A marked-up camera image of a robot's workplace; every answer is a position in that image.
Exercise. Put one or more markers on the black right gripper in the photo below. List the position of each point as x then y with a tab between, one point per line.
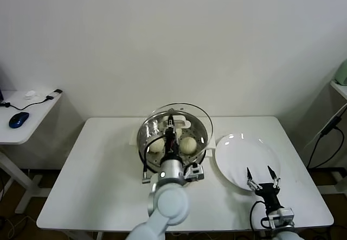
271	195

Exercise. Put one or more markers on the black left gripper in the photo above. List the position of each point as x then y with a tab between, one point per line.
171	143

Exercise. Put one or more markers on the round glass lid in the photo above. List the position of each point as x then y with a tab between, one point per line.
181	122

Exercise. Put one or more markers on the stainless steel steamer basket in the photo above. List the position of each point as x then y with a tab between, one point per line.
133	138

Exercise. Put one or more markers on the white round plate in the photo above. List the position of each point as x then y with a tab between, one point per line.
244	153

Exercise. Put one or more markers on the white shelf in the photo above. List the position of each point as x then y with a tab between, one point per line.
340	88

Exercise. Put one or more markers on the pale green appliance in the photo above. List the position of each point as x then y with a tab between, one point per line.
343	74

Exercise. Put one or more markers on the white side desk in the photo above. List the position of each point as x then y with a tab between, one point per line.
32	123

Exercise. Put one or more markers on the small white crumpled object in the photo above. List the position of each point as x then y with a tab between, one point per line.
31	94

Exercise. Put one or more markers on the blue computer mouse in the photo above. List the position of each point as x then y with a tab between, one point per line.
18	119

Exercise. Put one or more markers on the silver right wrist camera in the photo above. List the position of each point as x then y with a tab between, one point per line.
282	216

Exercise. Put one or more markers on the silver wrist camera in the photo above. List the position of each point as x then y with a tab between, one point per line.
282	216
194	172

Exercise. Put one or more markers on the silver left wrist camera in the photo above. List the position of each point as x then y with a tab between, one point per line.
194	172

